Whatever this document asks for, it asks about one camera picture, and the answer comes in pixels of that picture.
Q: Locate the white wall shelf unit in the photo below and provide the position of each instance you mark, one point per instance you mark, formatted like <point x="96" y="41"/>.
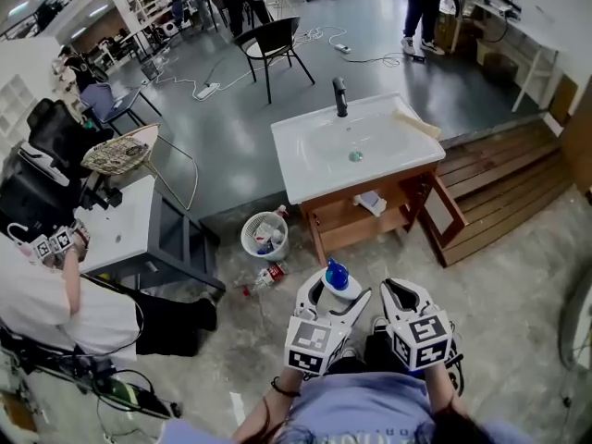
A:
<point x="16" y="109"/>

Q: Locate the black equipment case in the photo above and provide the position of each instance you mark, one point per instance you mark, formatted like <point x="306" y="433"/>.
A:
<point x="32" y="197"/>

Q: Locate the large white power strip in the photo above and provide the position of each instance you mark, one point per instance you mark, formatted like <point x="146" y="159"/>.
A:
<point x="208" y="91"/>

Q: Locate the black metal chair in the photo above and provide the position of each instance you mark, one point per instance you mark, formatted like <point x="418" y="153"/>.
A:
<point x="275" y="40"/>

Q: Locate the blue chair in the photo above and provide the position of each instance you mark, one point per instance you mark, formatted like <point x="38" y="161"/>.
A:
<point x="106" y="102"/>

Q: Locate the person's shoe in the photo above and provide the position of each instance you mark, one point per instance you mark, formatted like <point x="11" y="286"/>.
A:
<point x="380" y="324"/>
<point x="348" y="353"/>

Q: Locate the cardboard box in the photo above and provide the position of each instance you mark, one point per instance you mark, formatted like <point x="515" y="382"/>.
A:
<point x="448" y="30"/>

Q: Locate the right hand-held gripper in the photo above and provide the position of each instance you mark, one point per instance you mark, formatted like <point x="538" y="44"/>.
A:
<point x="423" y="340"/>

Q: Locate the person's left shoe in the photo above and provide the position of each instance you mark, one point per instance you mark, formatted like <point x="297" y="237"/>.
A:
<point x="348" y="353"/>

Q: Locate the white ceramic sink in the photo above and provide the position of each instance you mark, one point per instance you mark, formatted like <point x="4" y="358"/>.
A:
<point x="300" y="155"/>

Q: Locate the black wrist band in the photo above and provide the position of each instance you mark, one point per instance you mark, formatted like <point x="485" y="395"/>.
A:
<point x="284" y="389"/>

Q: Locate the short black faucet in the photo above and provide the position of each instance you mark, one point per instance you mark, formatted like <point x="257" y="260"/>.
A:
<point x="102" y="197"/>

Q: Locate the clear bottle red label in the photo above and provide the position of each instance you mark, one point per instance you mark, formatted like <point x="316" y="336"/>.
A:
<point x="270" y="275"/>

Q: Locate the person's right forearm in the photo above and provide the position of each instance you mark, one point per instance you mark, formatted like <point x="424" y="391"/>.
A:
<point x="441" y="391"/>

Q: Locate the person's right shoe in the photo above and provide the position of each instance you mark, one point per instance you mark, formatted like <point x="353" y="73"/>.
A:
<point x="380" y="324"/>

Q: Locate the white shelving rack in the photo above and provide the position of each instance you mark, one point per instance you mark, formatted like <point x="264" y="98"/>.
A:
<point x="157" y="3"/>

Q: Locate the person's left forearm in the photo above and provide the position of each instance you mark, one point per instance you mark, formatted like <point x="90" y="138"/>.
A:
<point x="263" y="410"/>

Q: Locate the small white power strip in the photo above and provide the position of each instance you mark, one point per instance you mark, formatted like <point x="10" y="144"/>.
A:
<point x="342" y="48"/>

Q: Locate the black power adapter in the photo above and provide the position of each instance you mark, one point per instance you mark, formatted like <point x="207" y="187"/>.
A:
<point x="419" y="57"/>

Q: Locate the black mesh office chair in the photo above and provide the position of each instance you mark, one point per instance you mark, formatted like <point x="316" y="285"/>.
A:
<point x="60" y="132"/>

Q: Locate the person's light blue shirt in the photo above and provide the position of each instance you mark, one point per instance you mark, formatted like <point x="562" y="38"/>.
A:
<point x="361" y="410"/>

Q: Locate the wooden slat step platform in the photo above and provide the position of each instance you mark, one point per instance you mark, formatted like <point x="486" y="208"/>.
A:
<point x="504" y="192"/>

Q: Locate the bicycle wheel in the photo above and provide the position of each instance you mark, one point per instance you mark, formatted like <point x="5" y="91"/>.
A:
<point x="566" y="326"/>

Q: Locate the person's black trousers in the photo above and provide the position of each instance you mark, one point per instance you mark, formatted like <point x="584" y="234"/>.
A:
<point x="374" y="354"/>

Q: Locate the wooden vanity cabinet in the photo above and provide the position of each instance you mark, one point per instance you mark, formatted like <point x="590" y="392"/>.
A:
<point x="356" y="234"/>

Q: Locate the beige wooden strip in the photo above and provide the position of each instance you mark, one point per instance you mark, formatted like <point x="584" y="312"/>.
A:
<point x="416" y="123"/>

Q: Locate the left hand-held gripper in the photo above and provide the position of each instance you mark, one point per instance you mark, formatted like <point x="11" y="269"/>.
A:
<point x="314" y="345"/>

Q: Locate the white mesh waste basket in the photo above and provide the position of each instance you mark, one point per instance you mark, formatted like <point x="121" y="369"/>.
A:
<point x="250" y="243"/>

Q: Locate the blue-capped soap bottle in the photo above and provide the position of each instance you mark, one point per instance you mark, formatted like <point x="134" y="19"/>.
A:
<point x="340" y="280"/>

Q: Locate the white desk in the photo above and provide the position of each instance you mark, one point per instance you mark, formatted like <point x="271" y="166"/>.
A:
<point x="522" y="35"/>

